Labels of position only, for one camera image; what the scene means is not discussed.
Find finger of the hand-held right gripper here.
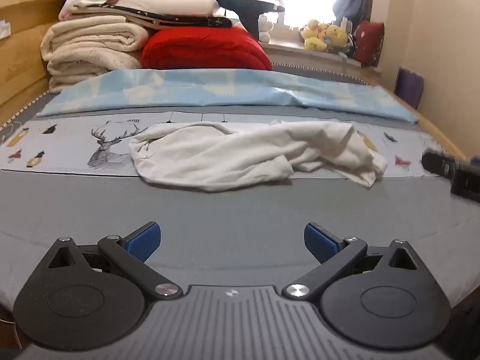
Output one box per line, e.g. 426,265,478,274
421,149,455,177

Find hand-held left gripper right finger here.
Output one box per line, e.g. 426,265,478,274
282,223,419,302

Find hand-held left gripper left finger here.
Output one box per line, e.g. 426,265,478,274
47,222,184,301

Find white shirt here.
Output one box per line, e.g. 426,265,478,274
128,121,388,193

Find grey deer print bed sheet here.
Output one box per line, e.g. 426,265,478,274
0,62,480,308

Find red cushion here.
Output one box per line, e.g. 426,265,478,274
352,21,386,68

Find light blue patterned quilt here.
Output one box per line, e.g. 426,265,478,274
36,68,420,124

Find yellow plush toys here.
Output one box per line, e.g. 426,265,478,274
301,19,355,52

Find red folded blanket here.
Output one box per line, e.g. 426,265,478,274
141,26,272,71

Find cream folded blanket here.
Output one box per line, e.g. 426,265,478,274
40,12,151,92

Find white plush toy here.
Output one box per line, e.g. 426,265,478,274
257,13,274,44

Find white folded quilt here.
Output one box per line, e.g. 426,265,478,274
112,0,222,19

